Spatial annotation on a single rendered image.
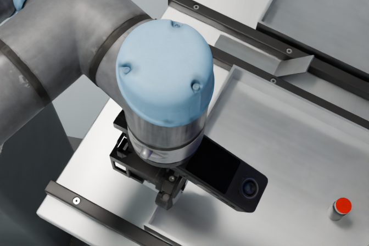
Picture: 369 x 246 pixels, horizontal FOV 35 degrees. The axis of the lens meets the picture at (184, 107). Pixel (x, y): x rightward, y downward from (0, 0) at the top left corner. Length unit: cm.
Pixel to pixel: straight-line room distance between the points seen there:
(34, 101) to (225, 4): 51
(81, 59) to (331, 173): 46
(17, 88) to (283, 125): 47
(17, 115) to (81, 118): 132
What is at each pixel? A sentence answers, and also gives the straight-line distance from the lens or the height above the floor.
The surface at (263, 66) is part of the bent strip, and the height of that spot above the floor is 88.
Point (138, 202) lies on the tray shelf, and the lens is 81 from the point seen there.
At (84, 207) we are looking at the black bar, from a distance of 79.
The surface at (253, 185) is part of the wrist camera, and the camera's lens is 63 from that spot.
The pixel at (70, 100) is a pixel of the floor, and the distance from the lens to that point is 184.
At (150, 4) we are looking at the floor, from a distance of 198.
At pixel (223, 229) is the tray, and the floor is 88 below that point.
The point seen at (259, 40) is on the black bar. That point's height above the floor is 90.
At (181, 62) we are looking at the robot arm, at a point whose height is 127.
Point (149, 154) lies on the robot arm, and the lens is 54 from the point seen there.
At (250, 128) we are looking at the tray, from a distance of 85.
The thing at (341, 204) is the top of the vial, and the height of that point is 93.
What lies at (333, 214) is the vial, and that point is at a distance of 81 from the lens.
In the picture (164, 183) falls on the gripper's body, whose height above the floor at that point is 105.
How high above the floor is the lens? 167
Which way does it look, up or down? 67 degrees down
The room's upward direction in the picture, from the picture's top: 5 degrees clockwise
